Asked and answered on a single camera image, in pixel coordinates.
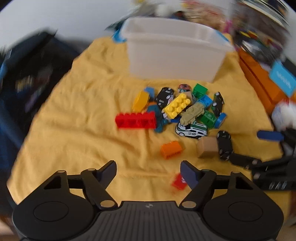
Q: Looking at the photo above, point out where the blue building brick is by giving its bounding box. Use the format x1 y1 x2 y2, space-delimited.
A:
197 94 213 109

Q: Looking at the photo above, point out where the green square building brick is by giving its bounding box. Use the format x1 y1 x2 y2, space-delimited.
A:
192 84 208 99

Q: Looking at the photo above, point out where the red small toy piece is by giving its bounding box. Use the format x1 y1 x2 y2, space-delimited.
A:
171 173 187 190

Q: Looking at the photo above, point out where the white paper cup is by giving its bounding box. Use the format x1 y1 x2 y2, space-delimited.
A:
271 100 296 131

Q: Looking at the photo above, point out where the brown wooden block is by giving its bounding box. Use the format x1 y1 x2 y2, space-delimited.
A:
197 137 218 158

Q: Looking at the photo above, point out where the orange small building brick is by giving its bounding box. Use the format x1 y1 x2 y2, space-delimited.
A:
160 141 183 159

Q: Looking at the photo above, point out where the white green toy car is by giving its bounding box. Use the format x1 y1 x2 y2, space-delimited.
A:
175 123 208 139

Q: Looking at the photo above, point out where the dark green toy car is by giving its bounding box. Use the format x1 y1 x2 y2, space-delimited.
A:
211 92 224 117

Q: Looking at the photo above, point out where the blue card box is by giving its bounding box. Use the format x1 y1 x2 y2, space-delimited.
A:
269 60 295 97

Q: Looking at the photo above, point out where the orange box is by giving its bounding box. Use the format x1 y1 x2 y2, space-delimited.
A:
238 48 287 115

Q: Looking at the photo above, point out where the tan toy tank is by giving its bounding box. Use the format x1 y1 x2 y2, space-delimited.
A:
180 102 205 126

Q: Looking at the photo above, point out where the yellow cloth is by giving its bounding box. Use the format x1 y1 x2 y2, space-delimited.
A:
6 34 291 216

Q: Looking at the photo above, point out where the yellow building brick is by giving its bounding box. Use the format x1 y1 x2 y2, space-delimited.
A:
163 93 191 120

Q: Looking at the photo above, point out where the red long building brick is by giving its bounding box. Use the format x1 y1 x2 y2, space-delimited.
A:
115 111 157 129

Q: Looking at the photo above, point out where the black police toy car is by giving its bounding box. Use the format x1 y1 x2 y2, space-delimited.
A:
155 87 175 109

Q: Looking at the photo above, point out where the orange-yellow slanted brick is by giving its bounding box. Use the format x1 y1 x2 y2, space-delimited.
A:
132 90 149 113

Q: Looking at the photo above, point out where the translucent white plastic bin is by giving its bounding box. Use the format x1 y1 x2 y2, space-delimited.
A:
120 17 234 82

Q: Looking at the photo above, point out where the dark backpack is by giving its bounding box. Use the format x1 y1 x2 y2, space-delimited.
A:
1 31 79 214

